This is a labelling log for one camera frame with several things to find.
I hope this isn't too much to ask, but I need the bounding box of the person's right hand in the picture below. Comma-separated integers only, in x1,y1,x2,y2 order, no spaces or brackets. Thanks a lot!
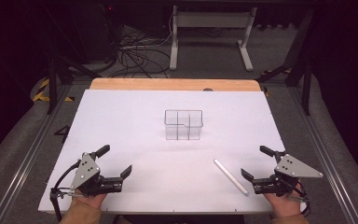
263,183,308,218

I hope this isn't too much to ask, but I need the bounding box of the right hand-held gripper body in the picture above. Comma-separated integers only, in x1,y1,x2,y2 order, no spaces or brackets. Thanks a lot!
251,153,324,198

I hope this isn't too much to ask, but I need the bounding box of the black triangular bracket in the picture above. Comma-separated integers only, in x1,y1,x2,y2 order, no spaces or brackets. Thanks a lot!
54,124,71,144

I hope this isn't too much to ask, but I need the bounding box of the black metal stand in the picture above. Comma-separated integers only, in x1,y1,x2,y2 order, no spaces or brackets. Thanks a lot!
46,55,103,115
255,8,313,117

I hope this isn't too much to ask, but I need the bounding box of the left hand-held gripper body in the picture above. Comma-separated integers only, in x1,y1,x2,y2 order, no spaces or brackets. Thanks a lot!
69,151,124,197

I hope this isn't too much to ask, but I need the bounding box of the person's left hand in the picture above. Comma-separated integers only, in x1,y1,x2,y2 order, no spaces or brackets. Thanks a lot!
71,189,108,210

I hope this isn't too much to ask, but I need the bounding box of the white metal desk frame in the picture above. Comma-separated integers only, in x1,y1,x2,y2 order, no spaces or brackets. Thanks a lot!
169,5,258,72

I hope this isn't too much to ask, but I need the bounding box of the yellow black hazard tape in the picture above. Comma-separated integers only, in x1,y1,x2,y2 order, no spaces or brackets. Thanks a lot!
32,77,76,103

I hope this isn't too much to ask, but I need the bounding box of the bundle of black floor cables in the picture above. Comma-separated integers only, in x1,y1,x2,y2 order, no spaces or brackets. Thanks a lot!
108,15,173,79

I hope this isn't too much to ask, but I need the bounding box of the dark equipment cabinet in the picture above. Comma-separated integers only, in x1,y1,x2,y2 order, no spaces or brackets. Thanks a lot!
74,0,119,63

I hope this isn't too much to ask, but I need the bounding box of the aluminium rail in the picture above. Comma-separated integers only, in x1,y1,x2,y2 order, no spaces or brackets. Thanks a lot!
287,87,358,224
0,83,75,224

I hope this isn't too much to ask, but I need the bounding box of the white stick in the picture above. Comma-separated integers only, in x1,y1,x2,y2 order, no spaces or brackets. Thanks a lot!
213,159,250,197

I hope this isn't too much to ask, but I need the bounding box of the white board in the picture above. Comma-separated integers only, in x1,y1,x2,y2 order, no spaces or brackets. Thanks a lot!
37,89,308,216

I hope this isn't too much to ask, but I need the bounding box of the clear plastic divided organizer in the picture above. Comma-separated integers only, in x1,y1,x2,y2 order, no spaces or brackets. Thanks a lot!
163,109,204,141

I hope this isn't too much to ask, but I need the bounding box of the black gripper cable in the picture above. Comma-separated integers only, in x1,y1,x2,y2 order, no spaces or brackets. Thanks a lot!
49,160,82,223
292,180,312,218

